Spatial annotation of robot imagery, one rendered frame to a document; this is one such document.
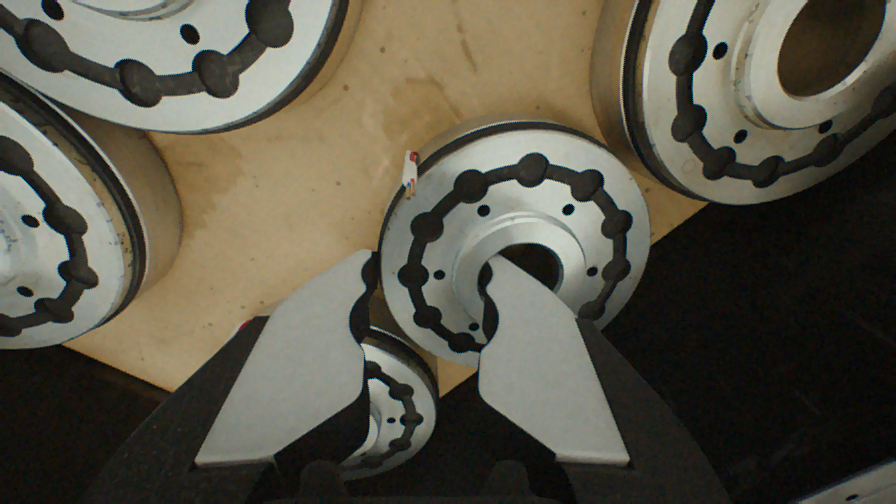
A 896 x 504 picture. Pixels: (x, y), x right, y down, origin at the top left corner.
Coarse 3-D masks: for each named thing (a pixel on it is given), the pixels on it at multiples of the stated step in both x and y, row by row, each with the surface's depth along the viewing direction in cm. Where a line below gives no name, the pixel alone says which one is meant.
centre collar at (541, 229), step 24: (504, 216) 11; (528, 216) 11; (480, 240) 11; (504, 240) 11; (528, 240) 11; (552, 240) 11; (576, 240) 12; (456, 264) 12; (480, 264) 12; (576, 264) 12; (456, 288) 12; (480, 288) 12; (552, 288) 13; (576, 288) 12; (480, 312) 13
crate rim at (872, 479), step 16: (880, 432) 8; (848, 448) 8; (864, 448) 8; (880, 448) 8; (816, 464) 9; (832, 464) 8; (848, 464) 8; (864, 464) 8; (880, 464) 8; (784, 480) 9; (800, 480) 9; (816, 480) 8; (832, 480) 8; (848, 480) 8; (864, 480) 8; (880, 480) 8; (736, 496) 9; (752, 496) 9; (768, 496) 9; (784, 496) 9; (800, 496) 9; (816, 496) 8; (832, 496) 8; (848, 496) 9
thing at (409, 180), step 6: (408, 150) 12; (408, 156) 11; (414, 156) 12; (408, 162) 10; (414, 162) 11; (408, 168) 10; (414, 168) 10; (408, 174) 9; (414, 174) 9; (402, 180) 9; (408, 180) 9; (414, 180) 9; (408, 186) 9; (414, 186) 9; (408, 192) 9; (414, 192) 8; (408, 198) 9
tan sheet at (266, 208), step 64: (384, 0) 11; (448, 0) 11; (512, 0) 11; (576, 0) 11; (384, 64) 12; (448, 64) 12; (512, 64) 12; (576, 64) 12; (256, 128) 12; (320, 128) 13; (384, 128) 13; (448, 128) 13; (576, 128) 13; (192, 192) 13; (256, 192) 13; (320, 192) 14; (384, 192) 14; (192, 256) 14; (256, 256) 15; (320, 256) 15; (512, 256) 16; (128, 320) 16; (192, 320) 16; (448, 384) 20
